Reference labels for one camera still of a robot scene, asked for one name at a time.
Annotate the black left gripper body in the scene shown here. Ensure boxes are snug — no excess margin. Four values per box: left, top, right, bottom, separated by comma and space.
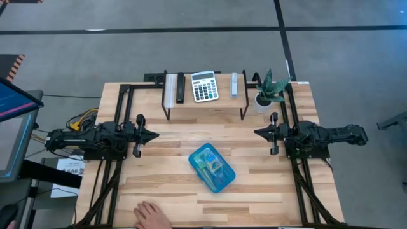
123, 113, 146, 159

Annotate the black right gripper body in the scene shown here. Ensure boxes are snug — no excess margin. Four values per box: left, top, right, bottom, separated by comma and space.
269, 111, 289, 156

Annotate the blue translucent plastic pencil case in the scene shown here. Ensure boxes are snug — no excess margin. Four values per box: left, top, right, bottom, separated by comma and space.
188, 142, 237, 194

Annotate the potted plant in white pot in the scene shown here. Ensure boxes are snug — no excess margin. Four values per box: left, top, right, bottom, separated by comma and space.
252, 68, 293, 115

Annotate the wooden shelf with black legs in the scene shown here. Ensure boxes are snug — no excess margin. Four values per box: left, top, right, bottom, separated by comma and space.
161, 69, 250, 121

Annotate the black stapler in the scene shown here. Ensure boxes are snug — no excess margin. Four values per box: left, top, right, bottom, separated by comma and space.
176, 72, 186, 104

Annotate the white stapler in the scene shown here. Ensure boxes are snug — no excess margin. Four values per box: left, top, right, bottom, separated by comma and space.
230, 72, 239, 99

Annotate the black power strip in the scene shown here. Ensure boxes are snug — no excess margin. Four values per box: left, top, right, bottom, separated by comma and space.
143, 73, 166, 84

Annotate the white desk calculator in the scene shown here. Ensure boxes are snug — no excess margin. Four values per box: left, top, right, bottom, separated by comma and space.
191, 71, 220, 103

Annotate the white printed paper sheet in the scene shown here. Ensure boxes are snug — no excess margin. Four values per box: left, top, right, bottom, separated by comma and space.
50, 155, 86, 198

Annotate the person's hand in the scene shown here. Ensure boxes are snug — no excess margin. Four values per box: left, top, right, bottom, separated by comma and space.
133, 200, 173, 229

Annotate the black stand bar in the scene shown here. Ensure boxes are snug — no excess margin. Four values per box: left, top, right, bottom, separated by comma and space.
18, 158, 83, 189

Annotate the black metal stand leg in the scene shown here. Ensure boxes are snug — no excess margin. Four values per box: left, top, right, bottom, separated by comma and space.
376, 110, 407, 131

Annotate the grey screen monitor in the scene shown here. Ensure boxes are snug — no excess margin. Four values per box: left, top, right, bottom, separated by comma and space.
0, 108, 41, 184

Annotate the blue screen monitor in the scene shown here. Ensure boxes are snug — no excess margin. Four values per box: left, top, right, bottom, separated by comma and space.
0, 77, 45, 123

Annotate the orange black hazard striped mat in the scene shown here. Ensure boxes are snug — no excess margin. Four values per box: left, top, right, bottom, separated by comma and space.
0, 53, 25, 83

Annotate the black chair seat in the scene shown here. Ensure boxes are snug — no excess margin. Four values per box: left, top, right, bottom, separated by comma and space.
0, 203, 20, 229

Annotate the black aluminium frame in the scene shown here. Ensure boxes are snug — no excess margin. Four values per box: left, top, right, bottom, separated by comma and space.
72, 81, 349, 229

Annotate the yellow cable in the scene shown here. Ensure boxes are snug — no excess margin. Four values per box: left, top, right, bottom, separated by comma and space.
69, 109, 99, 131

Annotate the thin black floor cable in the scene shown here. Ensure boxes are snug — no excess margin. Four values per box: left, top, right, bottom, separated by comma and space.
43, 94, 102, 99

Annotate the thin yellow wire bundle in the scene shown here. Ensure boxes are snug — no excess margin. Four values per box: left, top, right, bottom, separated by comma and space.
30, 132, 52, 152

